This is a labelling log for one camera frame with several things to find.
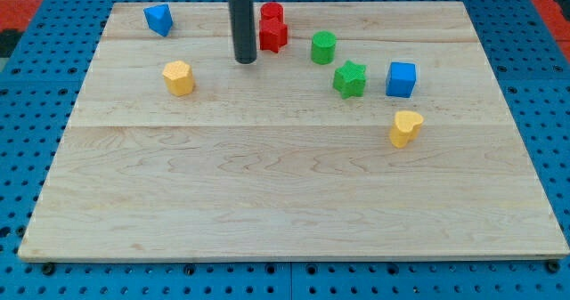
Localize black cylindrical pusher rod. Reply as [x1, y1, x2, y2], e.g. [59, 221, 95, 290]
[228, 0, 257, 64]

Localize red cylinder block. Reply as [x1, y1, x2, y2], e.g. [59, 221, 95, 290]
[260, 2, 284, 22]

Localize red star block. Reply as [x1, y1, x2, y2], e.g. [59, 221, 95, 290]
[259, 18, 288, 53]

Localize blue triangle block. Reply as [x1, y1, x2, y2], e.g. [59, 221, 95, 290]
[143, 4, 173, 36]

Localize green cylinder block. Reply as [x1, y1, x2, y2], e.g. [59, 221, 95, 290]
[311, 30, 337, 65]

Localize yellow hexagon block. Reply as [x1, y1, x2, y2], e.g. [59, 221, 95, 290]
[162, 61, 195, 96]

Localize green star block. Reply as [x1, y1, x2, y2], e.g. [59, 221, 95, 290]
[333, 61, 367, 99]

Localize light wooden board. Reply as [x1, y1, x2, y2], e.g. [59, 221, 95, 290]
[19, 2, 569, 263]

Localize blue cube block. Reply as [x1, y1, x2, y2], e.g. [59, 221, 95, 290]
[386, 61, 417, 98]

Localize yellow heart block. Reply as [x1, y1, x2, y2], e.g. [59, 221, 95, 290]
[389, 110, 424, 149]

